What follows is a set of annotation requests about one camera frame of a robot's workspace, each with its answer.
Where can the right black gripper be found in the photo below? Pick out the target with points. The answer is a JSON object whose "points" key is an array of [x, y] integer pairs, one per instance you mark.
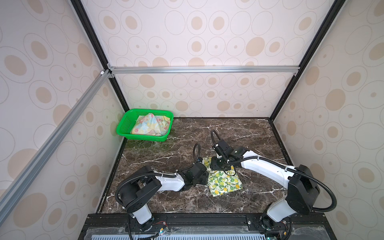
{"points": [[213, 166]]}

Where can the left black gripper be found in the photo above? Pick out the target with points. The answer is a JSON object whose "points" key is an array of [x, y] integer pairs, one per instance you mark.
{"points": [[205, 181]]}

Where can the lemon print skirt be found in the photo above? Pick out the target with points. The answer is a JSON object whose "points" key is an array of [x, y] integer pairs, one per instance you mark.
{"points": [[222, 182]]}

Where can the pastel floral skirt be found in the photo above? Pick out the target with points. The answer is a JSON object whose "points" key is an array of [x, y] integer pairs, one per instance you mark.
{"points": [[151, 125]]}

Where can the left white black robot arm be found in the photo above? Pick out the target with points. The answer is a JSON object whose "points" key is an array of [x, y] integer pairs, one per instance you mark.
{"points": [[134, 192]]}

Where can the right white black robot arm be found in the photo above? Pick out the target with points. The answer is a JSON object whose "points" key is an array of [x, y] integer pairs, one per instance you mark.
{"points": [[301, 191]]}

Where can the green plastic basket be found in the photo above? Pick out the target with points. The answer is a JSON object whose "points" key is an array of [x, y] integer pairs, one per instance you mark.
{"points": [[129, 119]]}

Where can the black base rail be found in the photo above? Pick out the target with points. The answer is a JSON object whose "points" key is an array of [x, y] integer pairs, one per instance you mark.
{"points": [[208, 227]]}

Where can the back aluminium rail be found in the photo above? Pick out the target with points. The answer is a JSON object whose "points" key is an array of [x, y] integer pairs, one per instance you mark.
{"points": [[204, 70]]}

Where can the aluminium rail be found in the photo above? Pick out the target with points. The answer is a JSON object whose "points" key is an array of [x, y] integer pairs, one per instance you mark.
{"points": [[204, 70], [21, 184]]}

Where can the right black frame post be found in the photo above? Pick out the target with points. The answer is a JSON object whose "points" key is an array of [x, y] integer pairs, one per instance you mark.
{"points": [[319, 37]]}

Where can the black frame post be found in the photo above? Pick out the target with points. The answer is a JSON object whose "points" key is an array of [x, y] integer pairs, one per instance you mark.
{"points": [[319, 37], [94, 40]]}

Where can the left aluminium rail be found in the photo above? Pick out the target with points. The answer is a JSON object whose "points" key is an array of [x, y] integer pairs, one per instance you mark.
{"points": [[21, 184]]}

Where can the left black frame post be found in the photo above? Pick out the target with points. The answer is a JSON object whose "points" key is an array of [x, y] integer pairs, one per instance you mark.
{"points": [[94, 40]]}

